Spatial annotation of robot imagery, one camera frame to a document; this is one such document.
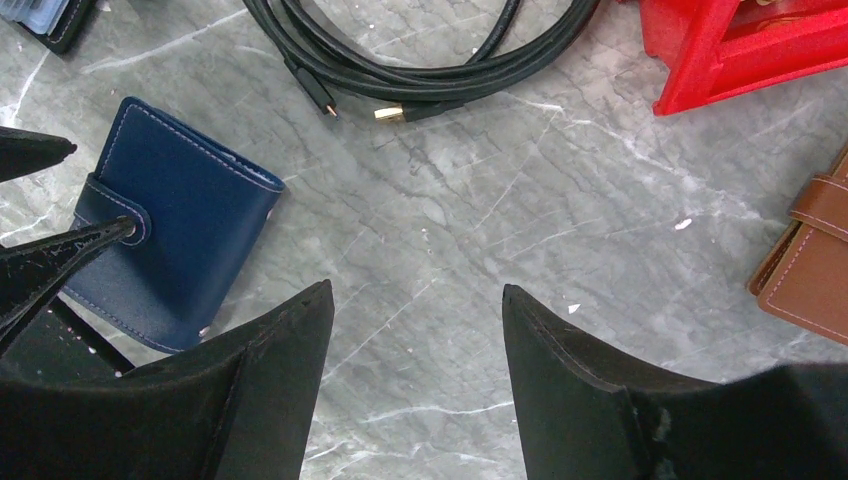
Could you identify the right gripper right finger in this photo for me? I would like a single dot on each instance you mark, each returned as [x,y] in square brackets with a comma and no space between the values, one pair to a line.
[587,410]

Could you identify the red plastic bin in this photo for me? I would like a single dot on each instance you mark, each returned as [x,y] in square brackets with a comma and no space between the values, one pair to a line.
[716,50]

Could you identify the blue card holder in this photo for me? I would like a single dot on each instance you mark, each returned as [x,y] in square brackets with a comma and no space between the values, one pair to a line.
[198,209]

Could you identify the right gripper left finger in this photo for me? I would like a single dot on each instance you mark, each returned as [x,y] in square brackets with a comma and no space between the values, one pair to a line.
[238,406]

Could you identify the brown leather card holder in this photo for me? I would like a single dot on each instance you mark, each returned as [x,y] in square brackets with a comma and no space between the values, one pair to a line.
[803,279]

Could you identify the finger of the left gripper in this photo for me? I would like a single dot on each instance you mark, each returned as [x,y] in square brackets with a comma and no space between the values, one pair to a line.
[26,152]
[32,274]

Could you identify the open black card holder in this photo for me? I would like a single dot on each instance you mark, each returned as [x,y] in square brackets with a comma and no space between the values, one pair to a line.
[57,24]

